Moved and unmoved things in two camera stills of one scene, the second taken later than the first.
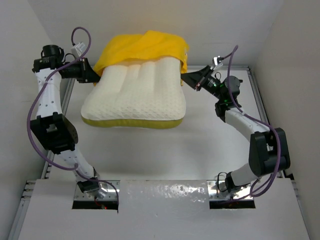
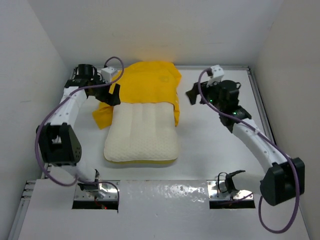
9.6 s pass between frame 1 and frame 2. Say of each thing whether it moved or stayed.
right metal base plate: stayed
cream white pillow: moved
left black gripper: moved
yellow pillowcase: moved
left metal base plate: stayed
